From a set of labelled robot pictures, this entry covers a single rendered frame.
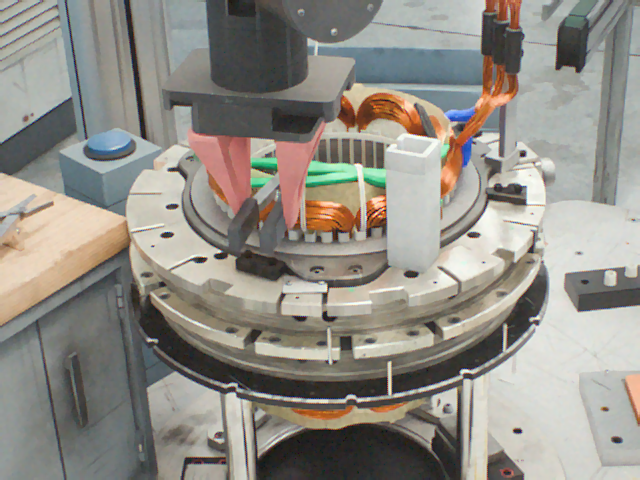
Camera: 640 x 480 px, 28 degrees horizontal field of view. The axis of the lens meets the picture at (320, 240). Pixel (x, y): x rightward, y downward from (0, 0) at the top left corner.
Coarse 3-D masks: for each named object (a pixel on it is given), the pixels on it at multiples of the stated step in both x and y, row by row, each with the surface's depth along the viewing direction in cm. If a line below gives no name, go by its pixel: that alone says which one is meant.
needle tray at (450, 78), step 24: (312, 48) 131; (336, 48) 130; (360, 48) 130; (384, 48) 129; (408, 48) 129; (432, 48) 129; (456, 48) 128; (480, 48) 128; (360, 72) 131; (384, 72) 131; (408, 72) 130; (432, 72) 130; (456, 72) 130; (480, 72) 129; (432, 96) 120; (456, 96) 120; (480, 96) 119
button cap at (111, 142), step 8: (96, 136) 118; (104, 136) 118; (112, 136) 118; (120, 136) 118; (128, 136) 118; (88, 144) 117; (96, 144) 117; (104, 144) 117; (112, 144) 117; (120, 144) 117; (128, 144) 118; (96, 152) 117; (104, 152) 117; (112, 152) 117; (120, 152) 117
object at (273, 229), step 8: (272, 208) 77; (280, 208) 77; (272, 216) 76; (280, 216) 76; (264, 224) 75; (272, 224) 75; (280, 224) 76; (264, 232) 74; (272, 232) 74; (280, 232) 76; (264, 240) 75; (272, 240) 75; (280, 240) 76; (264, 248) 75; (272, 248) 75
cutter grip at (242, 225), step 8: (248, 200) 78; (256, 200) 78; (240, 208) 77; (248, 208) 77; (256, 208) 78; (240, 216) 76; (248, 216) 76; (256, 216) 78; (232, 224) 75; (240, 224) 75; (248, 224) 76; (232, 232) 75; (240, 232) 75; (248, 232) 77; (232, 240) 75; (240, 240) 75; (232, 248) 75; (240, 248) 75
